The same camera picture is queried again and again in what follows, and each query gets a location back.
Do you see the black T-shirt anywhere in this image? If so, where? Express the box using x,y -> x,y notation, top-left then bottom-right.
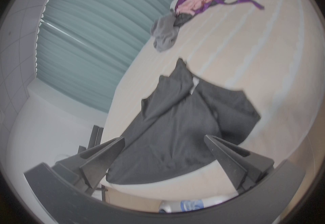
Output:
105,58 -> 261,185

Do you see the blue-green curtain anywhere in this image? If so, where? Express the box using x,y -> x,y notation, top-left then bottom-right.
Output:
42,0 -> 178,46
36,24 -> 143,113

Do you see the bed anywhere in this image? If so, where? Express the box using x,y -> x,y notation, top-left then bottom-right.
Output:
100,0 -> 323,208

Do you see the grey garment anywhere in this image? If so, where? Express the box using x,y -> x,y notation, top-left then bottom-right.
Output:
150,12 -> 180,52

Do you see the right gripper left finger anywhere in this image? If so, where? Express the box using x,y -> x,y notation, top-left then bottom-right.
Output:
52,137 -> 125,193

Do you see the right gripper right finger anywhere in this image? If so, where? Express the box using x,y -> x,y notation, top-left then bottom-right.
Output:
204,135 -> 275,190

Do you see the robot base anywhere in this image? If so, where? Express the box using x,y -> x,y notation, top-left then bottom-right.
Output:
159,196 -> 229,214

